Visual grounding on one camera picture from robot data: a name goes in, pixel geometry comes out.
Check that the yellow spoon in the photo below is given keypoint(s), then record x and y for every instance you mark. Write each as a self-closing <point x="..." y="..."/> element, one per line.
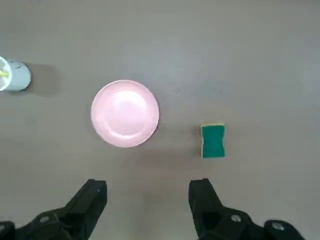
<point x="3" y="73"/>

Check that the white smiley mug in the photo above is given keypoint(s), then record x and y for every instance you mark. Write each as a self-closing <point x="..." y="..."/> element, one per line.
<point x="20" y="77"/>

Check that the green and yellow sponge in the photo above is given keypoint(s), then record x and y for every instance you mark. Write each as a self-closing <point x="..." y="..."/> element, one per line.
<point x="213" y="142"/>

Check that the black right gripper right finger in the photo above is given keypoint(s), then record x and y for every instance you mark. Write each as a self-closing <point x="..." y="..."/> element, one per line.
<point x="212" y="220"/>

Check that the pink plate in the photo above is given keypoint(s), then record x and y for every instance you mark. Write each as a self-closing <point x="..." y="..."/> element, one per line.
<point x="125" y="112"/>

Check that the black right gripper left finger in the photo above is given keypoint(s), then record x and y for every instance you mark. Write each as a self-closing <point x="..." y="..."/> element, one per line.
<point x="75" y="215"/>

